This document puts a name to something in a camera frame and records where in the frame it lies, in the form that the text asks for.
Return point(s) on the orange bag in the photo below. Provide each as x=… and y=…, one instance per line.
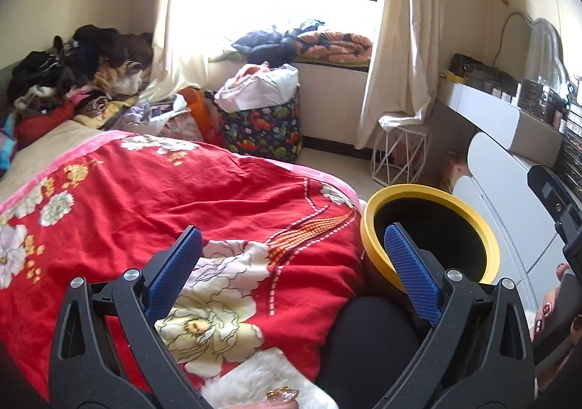
x=204, y=113

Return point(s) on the pile of dark clothes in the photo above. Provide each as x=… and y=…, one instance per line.
x=98, y=64

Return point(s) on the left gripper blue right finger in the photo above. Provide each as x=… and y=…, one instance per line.
x=419, y=271

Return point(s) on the yellow rimmed black trash bin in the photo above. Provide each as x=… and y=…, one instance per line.
x=436, y=221

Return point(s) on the cream curtain right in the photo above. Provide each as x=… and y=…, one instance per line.
x=404, y=69

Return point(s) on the cream curtain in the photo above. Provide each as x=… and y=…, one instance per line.
x=404, y=69
x=187, y=33

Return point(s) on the white wire side table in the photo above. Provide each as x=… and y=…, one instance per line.
x=400, y=153

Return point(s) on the red floral blanket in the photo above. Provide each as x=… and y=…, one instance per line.
x=281, y=248

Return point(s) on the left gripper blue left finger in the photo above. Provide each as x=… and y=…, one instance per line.
x=167, y=272

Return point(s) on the dark jacket on sill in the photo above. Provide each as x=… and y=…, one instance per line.
x=273, y=47

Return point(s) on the orange patterned folded quilt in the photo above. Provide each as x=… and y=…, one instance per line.
x=334, y=47

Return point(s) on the vanity mirror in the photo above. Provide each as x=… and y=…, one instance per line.
x=531, y=49

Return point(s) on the white clothes in basket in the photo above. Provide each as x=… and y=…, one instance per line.
x=257, y=86

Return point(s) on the white vanity desk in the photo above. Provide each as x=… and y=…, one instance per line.
x=508, y=142

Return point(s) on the cream curtain left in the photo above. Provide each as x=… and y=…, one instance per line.
x=187, y=33

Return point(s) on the dinosaur print laundry basket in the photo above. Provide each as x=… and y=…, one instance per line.
x=273, y=132

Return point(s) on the floral patterned cushion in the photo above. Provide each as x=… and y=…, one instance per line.
x=182, y=126

